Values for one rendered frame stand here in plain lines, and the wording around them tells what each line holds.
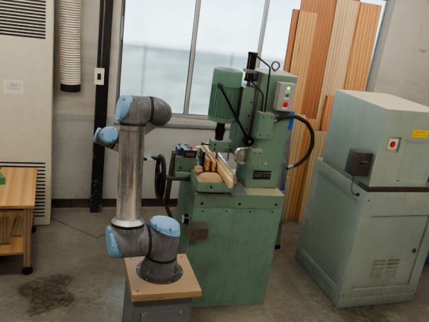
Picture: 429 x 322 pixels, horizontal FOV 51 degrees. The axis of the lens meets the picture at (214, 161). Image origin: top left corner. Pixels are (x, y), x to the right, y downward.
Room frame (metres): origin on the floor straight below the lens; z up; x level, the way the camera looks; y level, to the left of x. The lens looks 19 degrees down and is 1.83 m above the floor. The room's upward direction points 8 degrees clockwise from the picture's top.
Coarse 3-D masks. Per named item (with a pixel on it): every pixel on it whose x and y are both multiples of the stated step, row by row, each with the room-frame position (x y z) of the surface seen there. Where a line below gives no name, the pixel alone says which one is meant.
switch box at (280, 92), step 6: (282, 84) 2.60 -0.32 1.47; (288, 84) 2.61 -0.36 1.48; (294, 84) 2.62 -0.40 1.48; (276, 90) 2.64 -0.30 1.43; (282, 90) 2.60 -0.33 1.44; (288, 90) 2.61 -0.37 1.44; (294, 90) 2.62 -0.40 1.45; (276, 96) 2.62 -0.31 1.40; (282, 96) 2.60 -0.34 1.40; (276, 102) 2.61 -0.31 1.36; (282, 102) 2.60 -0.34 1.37; (288, 102) 2.61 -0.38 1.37; (276, 108) 2.60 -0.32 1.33; (288, 108) 2.62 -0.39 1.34
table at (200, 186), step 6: (198, 162) 2.69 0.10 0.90; (192, 168) 2.57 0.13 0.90; (204, 168) 2.60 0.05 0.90; (174, 174) 2.57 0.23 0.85; (180, 174) 2.55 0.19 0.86; (186, 174) 2.56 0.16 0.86; (192, 174) 2.53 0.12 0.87; (198, 174) 2.48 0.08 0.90; (192, 180) 2.51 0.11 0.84; (198, 180) 2.39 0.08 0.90; (198, 186) 2.37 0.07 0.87; (204, 186) 2.38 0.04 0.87; (210, 186) 2.39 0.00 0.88; (216, 186) 2.40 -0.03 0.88; (222, 186) 2.41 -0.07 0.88
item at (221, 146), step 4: (212, 140) 2.66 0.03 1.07; (216, 140) 2.67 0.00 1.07; (224, 140) 2.69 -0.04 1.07; (228, 140) 2.71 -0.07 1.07; (212, 144) 2.63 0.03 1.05; (216, 144) 2.64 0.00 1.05; (220, 144) 2.65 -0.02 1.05; (224, 144) 2.66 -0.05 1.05; (228, 144) 2.66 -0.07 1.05; (232, 144) 2.67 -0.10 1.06; (212, 148) 2.63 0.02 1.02; (216, 148) 2.64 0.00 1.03; (220, 148) 2.65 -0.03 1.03; (224, 148) 2.66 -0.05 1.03; (216, 152) 2.67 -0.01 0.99; (220, 152) 2.65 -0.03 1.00; (224, 152) 2.66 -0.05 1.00
